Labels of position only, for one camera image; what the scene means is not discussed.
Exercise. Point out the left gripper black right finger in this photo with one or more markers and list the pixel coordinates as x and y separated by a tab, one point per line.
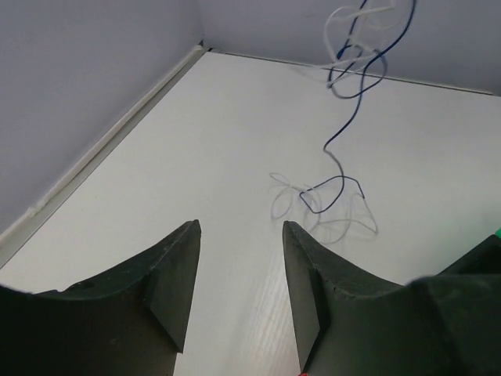
348	321

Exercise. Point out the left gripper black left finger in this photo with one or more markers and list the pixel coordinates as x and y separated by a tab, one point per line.
131	319

